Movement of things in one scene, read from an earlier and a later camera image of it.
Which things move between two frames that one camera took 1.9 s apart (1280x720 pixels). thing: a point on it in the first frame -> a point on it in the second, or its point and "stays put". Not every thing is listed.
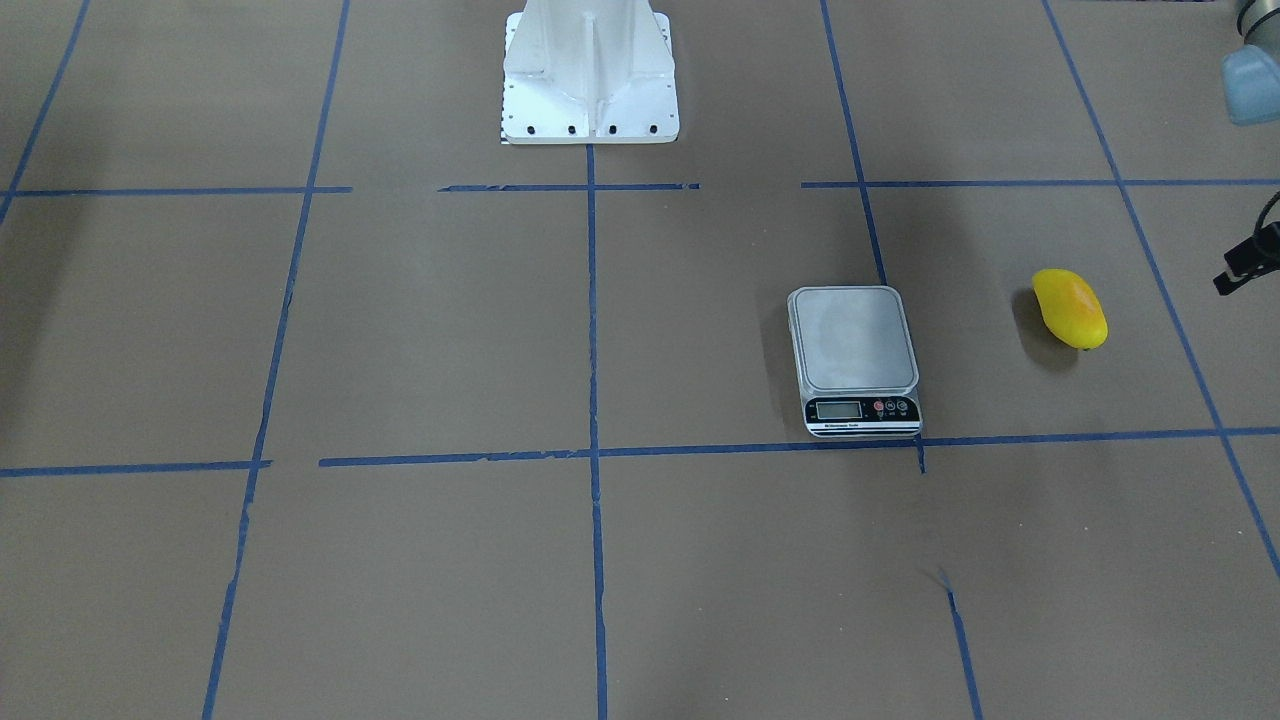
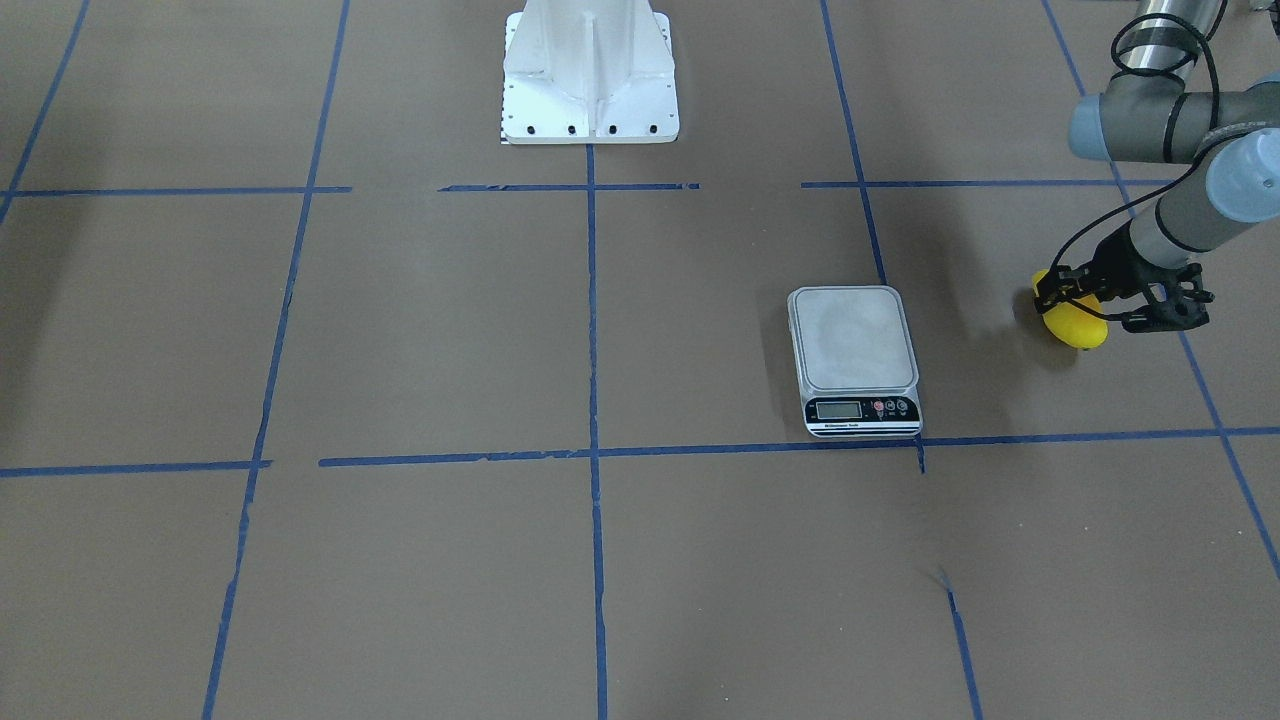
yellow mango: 1072,311 stays put
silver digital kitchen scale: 856,360 stays put
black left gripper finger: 1252,258 -> 1175,298
